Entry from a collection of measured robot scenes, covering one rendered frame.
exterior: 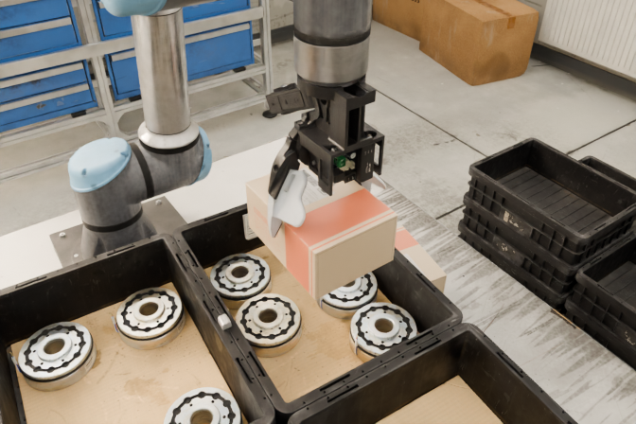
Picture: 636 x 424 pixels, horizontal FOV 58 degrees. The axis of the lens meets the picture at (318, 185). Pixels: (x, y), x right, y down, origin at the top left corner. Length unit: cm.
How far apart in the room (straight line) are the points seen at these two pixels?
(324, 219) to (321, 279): 7
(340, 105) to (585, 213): 137
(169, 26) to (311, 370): 59
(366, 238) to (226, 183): 84
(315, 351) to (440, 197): 177
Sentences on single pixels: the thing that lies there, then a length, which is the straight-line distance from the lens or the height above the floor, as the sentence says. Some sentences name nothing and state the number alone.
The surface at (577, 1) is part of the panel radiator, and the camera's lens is 371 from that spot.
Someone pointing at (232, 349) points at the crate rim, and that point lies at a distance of 80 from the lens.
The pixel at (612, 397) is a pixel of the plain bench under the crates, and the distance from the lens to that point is 114.
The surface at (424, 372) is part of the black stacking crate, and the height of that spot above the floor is 88.
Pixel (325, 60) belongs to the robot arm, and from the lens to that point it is 55.
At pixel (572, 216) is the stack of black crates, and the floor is 49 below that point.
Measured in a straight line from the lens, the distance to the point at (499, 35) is 354.
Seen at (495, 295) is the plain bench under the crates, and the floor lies 70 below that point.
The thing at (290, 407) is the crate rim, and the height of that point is 93.
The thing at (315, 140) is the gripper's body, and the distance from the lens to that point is 60.
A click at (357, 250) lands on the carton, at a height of 110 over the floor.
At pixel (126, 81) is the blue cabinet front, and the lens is 276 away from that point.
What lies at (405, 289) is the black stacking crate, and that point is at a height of 89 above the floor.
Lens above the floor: 156
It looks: 37 degrees down
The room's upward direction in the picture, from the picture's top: straight up
